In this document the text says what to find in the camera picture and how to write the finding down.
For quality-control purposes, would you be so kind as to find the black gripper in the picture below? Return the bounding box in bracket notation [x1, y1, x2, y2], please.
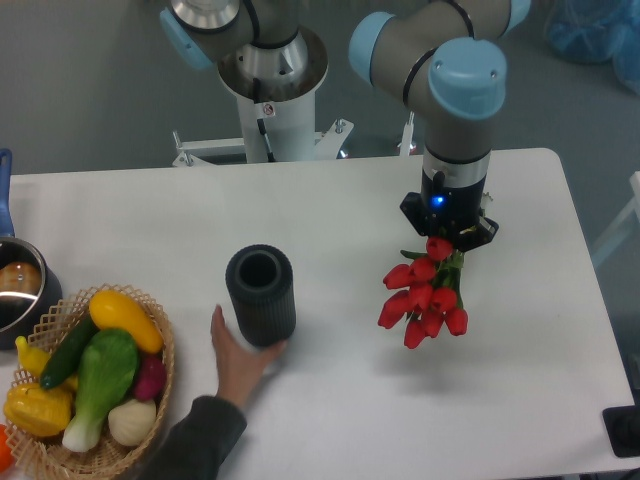
[400, 160, 499, 251]

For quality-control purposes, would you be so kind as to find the red tulip bouquet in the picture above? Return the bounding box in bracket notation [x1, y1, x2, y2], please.
[378, 236, 469, 350]

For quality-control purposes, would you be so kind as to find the dark grey ribbed vase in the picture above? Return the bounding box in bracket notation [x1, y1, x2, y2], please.
[225, 244, 297, 348]

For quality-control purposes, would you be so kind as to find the dark grey sleeved forearm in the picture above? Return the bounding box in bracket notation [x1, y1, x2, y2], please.
[136, 396, 247, 480]

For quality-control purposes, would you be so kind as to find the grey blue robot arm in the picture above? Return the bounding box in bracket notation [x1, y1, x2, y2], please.
[160, 1, 530, 252]

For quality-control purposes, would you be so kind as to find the bare human hand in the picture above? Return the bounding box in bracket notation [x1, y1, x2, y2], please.
[210, 304, 288, 409]

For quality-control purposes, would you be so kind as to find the blue plastic bag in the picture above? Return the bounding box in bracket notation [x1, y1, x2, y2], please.
[543, 1, 639, 94]

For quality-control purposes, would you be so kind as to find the black device at edge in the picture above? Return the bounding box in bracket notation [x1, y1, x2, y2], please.
[602, 405, 639, 458]

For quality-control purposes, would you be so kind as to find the purple red radish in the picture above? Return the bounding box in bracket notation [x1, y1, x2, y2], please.
[133, 356, 167, 402]

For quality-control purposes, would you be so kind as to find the yellow squash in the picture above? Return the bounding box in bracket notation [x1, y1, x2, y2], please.
[89, 290, 164, 354]

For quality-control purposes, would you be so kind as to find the green bok choy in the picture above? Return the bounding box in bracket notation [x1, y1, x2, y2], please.
[62, 329, 139, 453]

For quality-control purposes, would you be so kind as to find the white garlic bulb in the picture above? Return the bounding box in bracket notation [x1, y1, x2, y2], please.
[108, 399, 156, 447]

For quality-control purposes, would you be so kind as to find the dark green cucumber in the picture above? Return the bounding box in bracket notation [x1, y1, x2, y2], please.
[39, 315, 98, 390]

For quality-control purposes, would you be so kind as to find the small yellow banana pepper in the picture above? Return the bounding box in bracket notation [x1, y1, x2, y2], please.
[15, 336, 51, 378]

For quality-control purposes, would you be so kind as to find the yellow corn cob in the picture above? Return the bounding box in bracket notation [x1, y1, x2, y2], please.
[3, 383, 73, 437]

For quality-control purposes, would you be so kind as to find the woven wicker basket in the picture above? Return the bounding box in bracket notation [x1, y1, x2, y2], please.
[6, 284, 175, 479]

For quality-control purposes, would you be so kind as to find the orange fruit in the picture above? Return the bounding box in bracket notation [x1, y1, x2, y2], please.
[0, 424, 13, 473]

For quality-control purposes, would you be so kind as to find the white frame at right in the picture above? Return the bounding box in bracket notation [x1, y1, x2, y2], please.
[591, 171, 639, 269]

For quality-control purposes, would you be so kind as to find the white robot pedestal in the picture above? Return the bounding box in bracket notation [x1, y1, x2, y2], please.
[173, 26, 354, 167]

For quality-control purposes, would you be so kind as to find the blue handled saucepan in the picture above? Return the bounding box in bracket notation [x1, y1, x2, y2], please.
[1, 148, 62, 351]

